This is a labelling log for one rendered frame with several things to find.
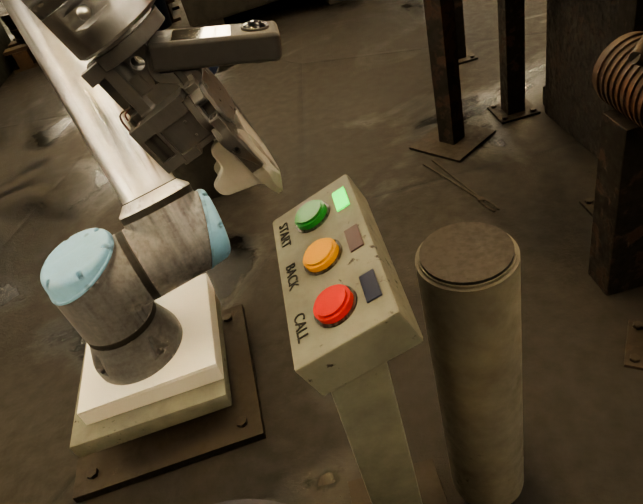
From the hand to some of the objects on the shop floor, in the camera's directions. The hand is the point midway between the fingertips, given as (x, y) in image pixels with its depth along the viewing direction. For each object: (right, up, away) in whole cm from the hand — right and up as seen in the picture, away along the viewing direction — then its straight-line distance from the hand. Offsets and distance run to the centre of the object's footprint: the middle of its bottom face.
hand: (278, 177), depth 59 cm
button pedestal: (+19, -54, +35) cm, 67 cm away
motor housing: (+71, -16, +61) cm, 95 cm away
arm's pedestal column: (-30, -41, +69) cm, 86 cm away
